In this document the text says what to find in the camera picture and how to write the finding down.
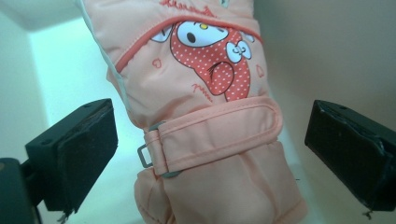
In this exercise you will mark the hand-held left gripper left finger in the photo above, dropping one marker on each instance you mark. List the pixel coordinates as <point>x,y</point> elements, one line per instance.
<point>81,158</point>

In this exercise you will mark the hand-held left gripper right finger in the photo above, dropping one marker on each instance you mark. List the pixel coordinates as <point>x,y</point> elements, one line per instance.
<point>348,149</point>

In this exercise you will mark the pink glove with cartoon print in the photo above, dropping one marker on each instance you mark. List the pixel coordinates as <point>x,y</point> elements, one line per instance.
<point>211,140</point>

